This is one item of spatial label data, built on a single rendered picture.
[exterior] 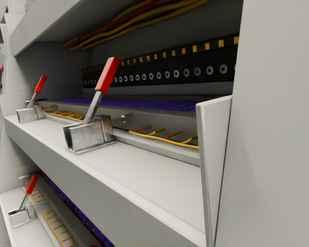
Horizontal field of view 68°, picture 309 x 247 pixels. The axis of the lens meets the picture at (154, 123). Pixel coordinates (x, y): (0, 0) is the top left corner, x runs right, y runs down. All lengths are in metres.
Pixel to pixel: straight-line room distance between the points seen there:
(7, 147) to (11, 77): 0.17
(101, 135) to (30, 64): 0.47
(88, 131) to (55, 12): 0.17
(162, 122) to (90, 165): 0.07
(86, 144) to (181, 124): 0.09
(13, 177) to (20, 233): 0.22
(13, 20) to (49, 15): 0.33
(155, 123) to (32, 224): 0.35
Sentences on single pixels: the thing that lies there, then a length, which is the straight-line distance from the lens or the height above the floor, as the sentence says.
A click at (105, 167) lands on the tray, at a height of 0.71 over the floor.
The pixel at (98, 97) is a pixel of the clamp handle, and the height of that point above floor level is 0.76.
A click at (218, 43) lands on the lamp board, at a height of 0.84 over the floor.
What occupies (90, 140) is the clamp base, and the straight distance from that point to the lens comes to 0.21.
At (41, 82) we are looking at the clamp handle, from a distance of 0.48.
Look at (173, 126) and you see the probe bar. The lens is 0.19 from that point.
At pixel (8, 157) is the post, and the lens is 0.67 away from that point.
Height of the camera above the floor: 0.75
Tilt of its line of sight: 2 degrees down
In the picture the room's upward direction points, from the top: 6 degrees clockwise
